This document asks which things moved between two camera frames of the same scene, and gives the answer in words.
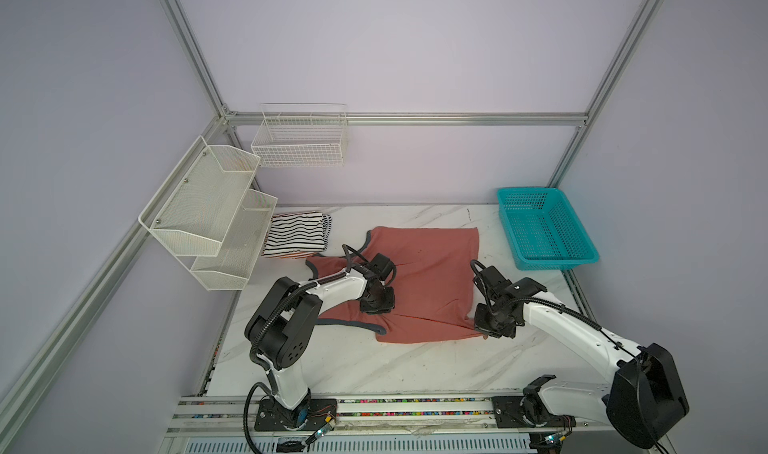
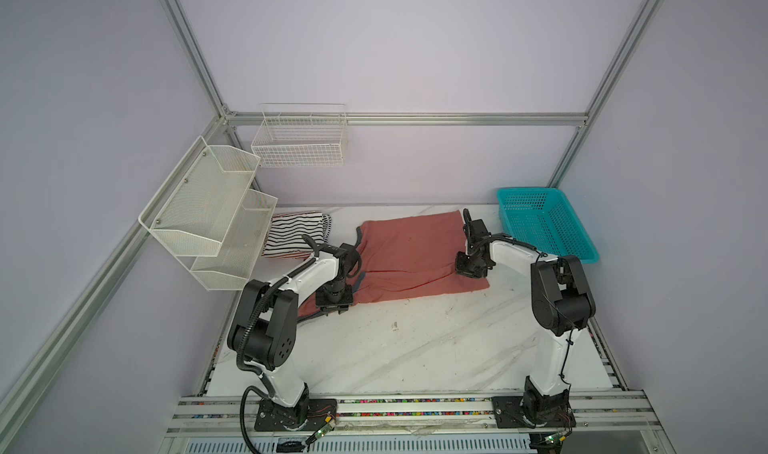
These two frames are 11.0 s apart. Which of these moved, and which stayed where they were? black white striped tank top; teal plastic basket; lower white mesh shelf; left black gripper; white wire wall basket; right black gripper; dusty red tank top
Moved: right black gripper; left black gripper; dusty red tank top
Stayed: black white striped tank top; lower white mesh shelf; white wire wall basket; teal plastic basket
